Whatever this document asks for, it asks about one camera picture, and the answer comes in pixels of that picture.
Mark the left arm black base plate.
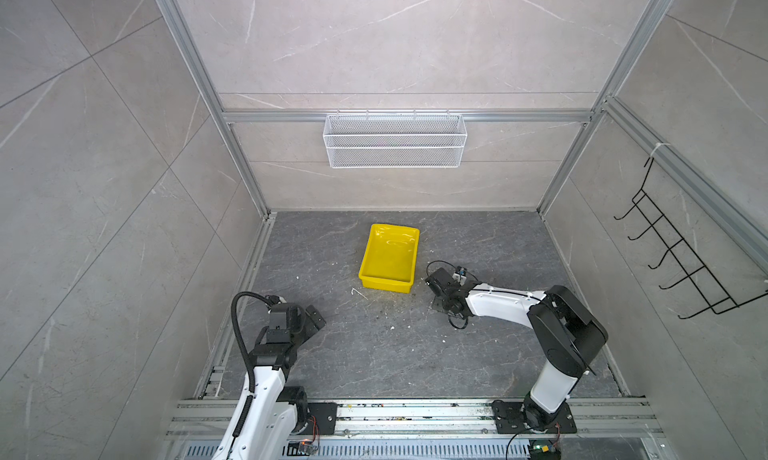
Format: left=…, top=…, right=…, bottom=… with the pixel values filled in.
left=292, top=402, right=339, bottom=435

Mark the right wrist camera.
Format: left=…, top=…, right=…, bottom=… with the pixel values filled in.
left=452, top=266, right=467, bottom=285

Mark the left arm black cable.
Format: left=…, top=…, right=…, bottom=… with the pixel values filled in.
left=230, top=291, right=280, bottom=395

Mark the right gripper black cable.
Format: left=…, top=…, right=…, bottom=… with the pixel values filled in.
left=424, top=259, right=481, bottom=332

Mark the white wire mesh basket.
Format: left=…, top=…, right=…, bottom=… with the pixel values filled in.
left=323, top=113, right=468, bottom=169

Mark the yellow plastic bin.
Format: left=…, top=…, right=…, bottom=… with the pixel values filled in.
left=358, top=223, right=420, bottom=294

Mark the aluminium mounting rail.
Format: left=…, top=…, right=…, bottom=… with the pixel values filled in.
left=164, top=398, right=667, bottom=443

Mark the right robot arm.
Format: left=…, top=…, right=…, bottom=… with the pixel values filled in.
left=425, top=268, right=609, bottom=433

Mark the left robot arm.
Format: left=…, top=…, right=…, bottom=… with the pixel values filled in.
left=214, top=299, right=326, bottom=459

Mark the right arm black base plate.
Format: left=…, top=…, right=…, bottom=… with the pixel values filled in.
left=491, top=398, right=577, bottom=434

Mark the black wire hook rack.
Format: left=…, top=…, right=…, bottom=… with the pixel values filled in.
left=613, top=158, right=767, bottom=320

